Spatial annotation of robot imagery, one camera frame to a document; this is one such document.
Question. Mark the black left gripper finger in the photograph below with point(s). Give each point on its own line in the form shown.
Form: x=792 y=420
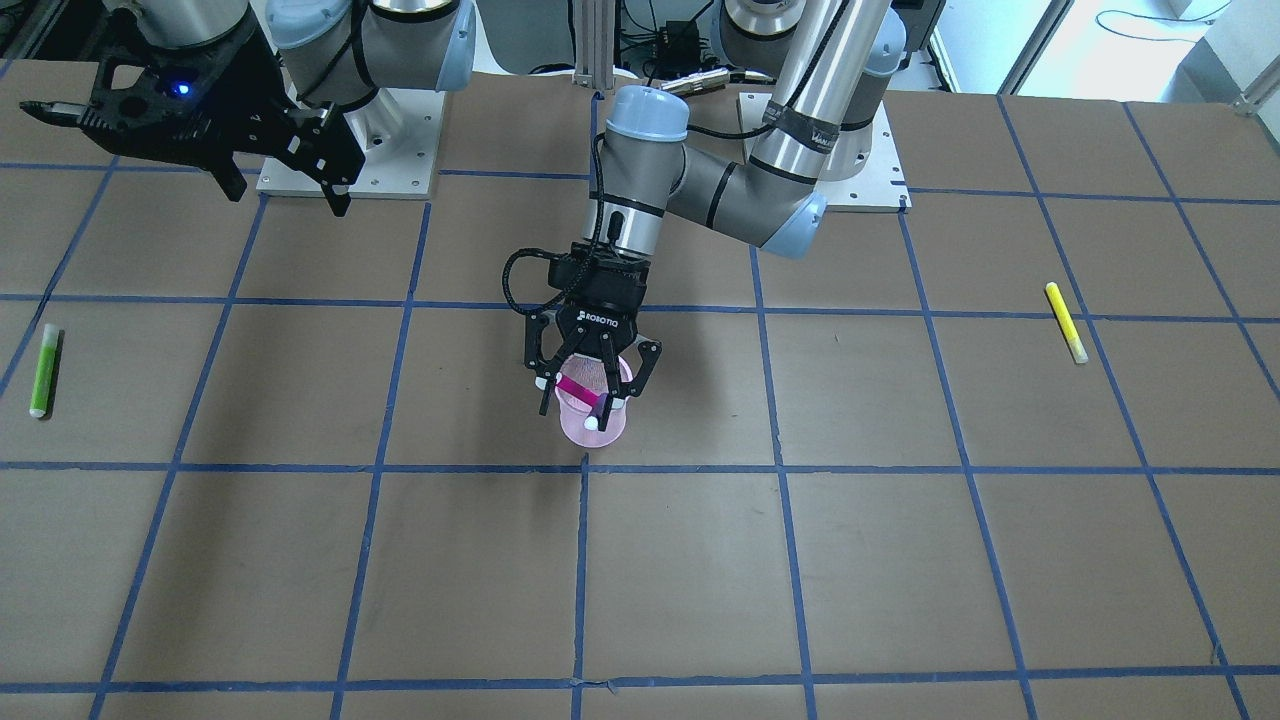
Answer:
x=575 y=367
x=611 y=365

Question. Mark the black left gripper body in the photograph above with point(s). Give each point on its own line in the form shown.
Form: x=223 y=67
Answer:
x=603 y=313

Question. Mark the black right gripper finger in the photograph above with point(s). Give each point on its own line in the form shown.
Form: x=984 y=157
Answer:
x=229 y=177
x=336 y=195

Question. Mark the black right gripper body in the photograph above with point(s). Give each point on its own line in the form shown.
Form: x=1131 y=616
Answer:
x=262 y=82

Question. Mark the pink highlighter pen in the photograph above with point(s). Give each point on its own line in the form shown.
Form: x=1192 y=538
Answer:
x=567 y=386

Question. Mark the purple highlighter pen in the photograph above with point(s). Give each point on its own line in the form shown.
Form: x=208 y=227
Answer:
x=599 y=415

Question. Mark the pink mesh cup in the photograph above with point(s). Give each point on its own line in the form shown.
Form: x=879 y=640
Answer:
x=572 y=425

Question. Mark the white power strip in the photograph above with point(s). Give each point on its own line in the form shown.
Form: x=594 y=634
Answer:
x=713 y=80

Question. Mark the green highlighter pen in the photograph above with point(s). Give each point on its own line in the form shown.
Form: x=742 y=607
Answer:
x=47 y=358

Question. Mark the yellow highlighter pen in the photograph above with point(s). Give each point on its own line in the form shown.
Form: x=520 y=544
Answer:
x=1067 y=327

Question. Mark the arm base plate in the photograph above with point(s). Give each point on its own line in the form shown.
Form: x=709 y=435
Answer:
x=400 y=130
x=861 y=172

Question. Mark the aluminium frame post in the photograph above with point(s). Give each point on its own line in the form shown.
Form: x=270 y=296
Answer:
x=594 y=26

